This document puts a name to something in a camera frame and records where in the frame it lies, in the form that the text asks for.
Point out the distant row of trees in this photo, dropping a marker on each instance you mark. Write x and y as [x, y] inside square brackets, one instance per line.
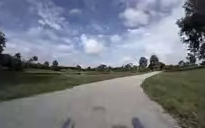
[76, 66]

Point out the grey concrete path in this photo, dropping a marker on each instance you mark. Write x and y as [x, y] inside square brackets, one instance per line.
[103, 96]

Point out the small round tree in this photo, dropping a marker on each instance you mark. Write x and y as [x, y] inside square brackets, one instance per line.
[143, 62]
[154, 61]

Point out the robot's own part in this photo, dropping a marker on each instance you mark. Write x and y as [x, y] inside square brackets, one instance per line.
[67, 123]
[137, 123]

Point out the mown green grass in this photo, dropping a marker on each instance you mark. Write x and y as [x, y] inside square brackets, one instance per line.
[186, 93]
[33, 83]

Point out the small dark tree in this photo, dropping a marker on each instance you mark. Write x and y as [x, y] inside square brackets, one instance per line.
[190, 59]

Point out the large dark tree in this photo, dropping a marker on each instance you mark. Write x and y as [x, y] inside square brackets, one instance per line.
[199, 30]

